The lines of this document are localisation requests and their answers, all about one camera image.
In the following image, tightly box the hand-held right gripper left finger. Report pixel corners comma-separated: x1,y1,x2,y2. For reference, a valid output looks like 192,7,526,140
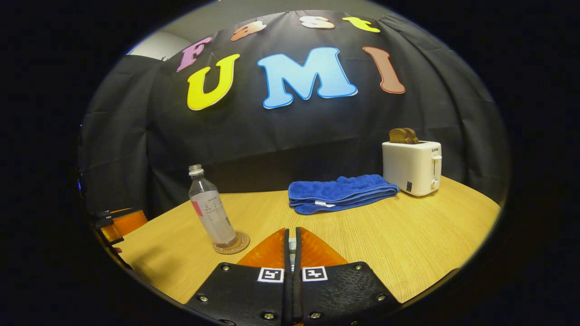
186,228,290,326

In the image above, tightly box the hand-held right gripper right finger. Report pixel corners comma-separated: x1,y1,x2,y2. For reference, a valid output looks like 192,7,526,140
292,226,401,326

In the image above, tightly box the round brown coaster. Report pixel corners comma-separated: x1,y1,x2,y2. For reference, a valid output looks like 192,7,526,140
213,231,251,255

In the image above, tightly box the clear plastic water bottle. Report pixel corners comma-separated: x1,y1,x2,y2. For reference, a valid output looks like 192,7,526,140
188,164,238,247

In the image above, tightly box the folded blue towel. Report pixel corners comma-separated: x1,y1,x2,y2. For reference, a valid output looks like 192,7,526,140
288,174,401,215

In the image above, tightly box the white toaster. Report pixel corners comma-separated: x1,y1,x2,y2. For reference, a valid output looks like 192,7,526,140
382,140,442,197

